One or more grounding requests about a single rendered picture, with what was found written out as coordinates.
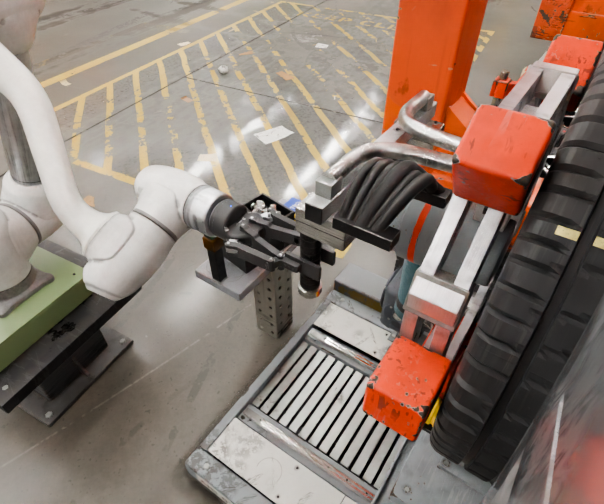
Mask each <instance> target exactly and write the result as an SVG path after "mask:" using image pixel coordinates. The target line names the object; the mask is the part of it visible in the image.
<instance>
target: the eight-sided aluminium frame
mask: <svg viewBox="0 0 604 504"><path fill-rule="evenodd" d="M579 71H580V69H576V68H571V67H566V66H561V65H556V64H551V63H546V62H541V61H535V62H534V64H533V65H531V64H530V65H529V66H528V69H527V71H526V73H525V74H524V76H523V77H522V78H521V79H520V81H519V82H518V83H517V84H516V85H515V87H514V88H513V89H512V90H511V91H510V93H509V94H508V95H507V96H506V97H505V99H504V100H503V101H502V102H501V103H500V105H499V106H498V107H500V108H504V109H508V110H512V111H516V112H521V110H522V109H523V108H524V106H525V105H530V106H534V107H538V109H537V111H536V112H535V114H534V115H533V116H537V117H541V118H545V119H549V120H553V121H555V122H556V129H555V131H554V134H553V137H552V140H551V144H550V146H549V149H548V152H547V155H546V157H545V160H544V163H543V166H542V168H541V170H540V172H539V174H538V177H537V179H536V181H535V183H534V185H533V187H532V189H531V191H530V193H529V196H528V198H527V200H526V202H525V204H524V206H523V208H522V210H521V212H520V213H519V214H518V215H517V216H513V215H512V216H511V218H510V219H513V220H515V221H516V222H517V224H516V227H515V229H514V232H513V234H512V237H511V239H510V241H509V244H508V246H507V248H506V250H505V252H504V255H503V257H502V259H501V261H500V263H499V265H498V267H497V270H496V272H495V274H494V276H493V278H492V280H491V281H490V283H489V285H488V286H482V285H480V287H479V289H478V291H477V293H476V292H474V289H475V287H476V284H475V282H476V280H477V277H478V275H479V273H480V271H481V269H482V267H483V264H484V262H485V260H486V258H487V256H488V254H489V251H490V249H491V247H492V245H493V243H494V241H495V238H496V236H497V234H498V232H499V230H500V228H501V225H502V223H503V221H504V219H505V217H506V215H507V213H504V212H501V211H498V210H495V209H492V208H490V207H489V208H488V210H487V212H486V214H485V216H484V219H483V221H482V223H481V225H480V227H479V229H478V232H477V234H476V236H475V238H474V240H473V243H472V245H471V247H470V249H469V251H468V253H467V256H466V258H465V260H464V262H463V264H462V266H461V269H460V271H459V273H458V275H457V276H456V275H453V274H451V273H449V272H446V271H444V270H442V268H443V266H444V263H445V261H446V259H447V257H448V255H449V252H450V250H451V248H452V246H453V244H454V241H455V239H456V237H457V235H458V233H459V230H460V228H461V226H462V224H463V222H464V220H465V217H466V215H467V213H468V211H469V209H470V206H471V204H472V201H469V200H466V199H463V198H460V197H457V196H455V195H454V194H453V197H452V199H451V201H450V203H449V205H448V208H447V210H446V212H445V214H444V216H443V219H442V221H441V223H440V225H439V227H438V230H437V232H436V234H435V236H434V238H433V241H432V243H431V245H430V247H429V249H428V252H427V254H426V256H425V258H424V261H423V263H422V265H421V266H420V267H419V268H418V269H417V270H416V272H415V274H414V277H413V280H412V283H411V285H410V288H409V291H408V294H407V296H406V299H405V302H404V305H403V309H404V310H405V311H404V315H403V319H402V323H401V328H400V332H399V335H402V336H404V337H406V338H408V339H410V340H412V341H414V342H416V343H417V341H418V338H419V335H420V331H421V328H422V324H423V321H424V319H425V320H427V321H429V322H432V323H434V324H436V325H435V327H434V329H433V331H432V332H431V334H430V336H429V337H428V339H427V341H426V343H425V344H424V347H426V348H428V349H430V350H432V351H434V352H436V353H438V354H440V355H442V356H444V357H446V358H448V359H450V360H451V361H452V363H453V361H454V359H455V357H456V355H457V353H458V351H459V349H460V347H461V345H462V343H463V341H464V339H465V337H466V335H467V333H468V331H469V329H470V327H471V325H472V323H473V321H476V319H477V317H478V315H479V313H480V311H481V309H482V306H483V304H484V302H485V299H486V294H487V292H488V290H489V288H490V286H491V284H492V282H493V279H494V277H495V275H496V273H497V271H498V269H499V266H500V264H501V262H502V260H503V258H504V256H505V254H506V251H507V249H508V247H509V245H510V243H511V241H512V238H513V237H515V235H516V233H517V231H518V229H519V227H520V224H521V222H522V220H523V218H524V216H525V213H526V211H525V209H526V207H527V205H528V202H529V200H530V198H531V195H532V193H533V191H534V188H535V186H536V184H537V181H538V179H539V177H540V174H541V172H542V170H543V167H544V165H545V163H546V160H547V158H548V156H549V155H550V154H551V152H552V150H553V148H554V146H555V143H556V141H557V139H558V136H559V134H560V131H561V129H562V126H563V124H564V122H563V118H564V115H565V112H566V109H567V106H568V103H569V100H570V99H571V96H572V94H573V92H574V89H575V87H576V85H577V83H578V80H579ZM541 99H544V100H543V102H542V103H541ZM540 104H541V105H540ZM462 317H464V319H463V321H462V323H461V324H460V326H459V328H458V330H457V332H456V334H455V336H454V338H453V335H454V332H455V330H456V328H457V327H458V325H459V323H460V322H461V319H462ZM452 338H453V339H452ZM451 340H452V341H451Z"/></svg>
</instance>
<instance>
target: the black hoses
mask: <svg viewBox="0 0 604 504"><path fill-rule="evenodd" d="M451 195H452V190H451V189H448V188H445V187H443V186H442V185H441V184H440V183H439V182H438V181H437V180H436V179H435V178H434V176H433V175H432V174H431V173H428V172H427V171H425V170H424V169H423V168H422V167H421V166H419V165H418V164H417V163H415V162H413V161H409V160H404V161H399V160H396V161H394V160H392V159H390V158H383V159H382V158H378V157H375V158H372V159H370V160H369V161H367V162H366V163H365V164H364V165H363V166H362V167H361V168H360V170H359V171H358V173H357V174H356V176H355V177H354V179H353V181H352V183H351V185H350V187H349V189H348V191H347V193H346V196H345V198H344V201H343V203H342V206H341V209H340V210H339V211H338V212H337V213H336V214H335V215H334V216H333V218H332V228H334V229H336V230H338V231H341V232H343V233H345V234H348V235H350V236H352V237H355V238H357V239H359V240H362V241H364V242H366V243H369V244H371V245H374V246H376V247H378V248H381V249H383V250H385V251H388V252H390V251H391V250H392V249H393V248H394V246H395V245H396V244H397V243H398V241H399V237H400V232H401V231H400V230H398V229H396V228H393V227H391V226H389V225H390V224H391V223H392V222H393V220H394V219H395V218H396V217H397V216H398V215H399V213H400V212H401V211H402V210H403V209H404V208H405V207H406V205H407V204H408V203H409V202H410V201H411V200H412V199H416V200H418V201H421V202H424V203H427V204H430V205H432V206H435V207H438V208H441V209H444V208H445V206H446V205H447V204H448V202H449V201H450V199H451Z"/></svg>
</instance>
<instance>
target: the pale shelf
mask: <svg viewBox="0 0 604 504"><path fill-rule="evenodd" d="M296 247H297V246H296V245H293V244H290V245H288V246H287V247H285V248H284V249H282V250H281V252H282V253H283V254H284V256H285V252H286V251H289V252H292V251H293V250H294V249H295V248H296ZM224 261H225V268H226V274H227V276H228V278H227V279H226V280H224V281H223V282H222V283H221V284H219V283H218V282H216V281H214V280H212V272H211V267H210V262H209V259H207V260H206V261H205V262H204V263H202V264H201V265H200V266H199V267H198V268H196V269H195V273H196V277H197V278H199V279H201V280H203V281H204V282H206V283H208V284H210V285H212V286H213V287H215V288H217V289H219V290H220V291H222V292H224V293H226V294H228V295H229V296H231V297H233V298H235V299H236V300H238V301H241V300H242V299H243V298H244V297H245V296H246V295H247V294H248V293H249V292H251V291H252V290H253V289H254V288H255V287H256V286H257V285H258V284H259V283H260V282H261V281H262V280H263V279H264V278H265V277H266V276H267V275H268V274H269V273H270V271H267V270H265V269H263V268H261V267H259V266H257V267H256V268H254V269H253V270H251V271H250V272H248V273H247V274H246V273H245V272H244V271H242V270H241V269H240V268H238V267H237V266H236V265H234V264H233V263H232V262H230V261H229V260H228V259H226V258H225V257H224ZM239 295H240V296H239Z"/></svg>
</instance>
